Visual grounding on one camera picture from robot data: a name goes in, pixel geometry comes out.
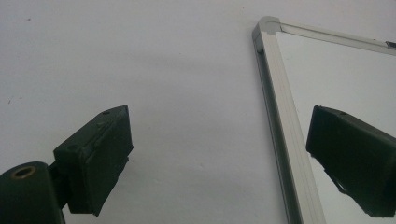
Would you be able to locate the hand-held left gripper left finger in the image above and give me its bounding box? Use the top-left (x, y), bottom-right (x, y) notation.
top-left (52, 105), bottom-right (135, 217)

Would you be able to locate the white whiteboard with metal frame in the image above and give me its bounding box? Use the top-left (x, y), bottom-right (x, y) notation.
top-left (250, 15), bottom-right (396, 224)

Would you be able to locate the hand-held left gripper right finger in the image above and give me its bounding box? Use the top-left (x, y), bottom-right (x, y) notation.
top-left (304, 105), bottom-right (396, 219)

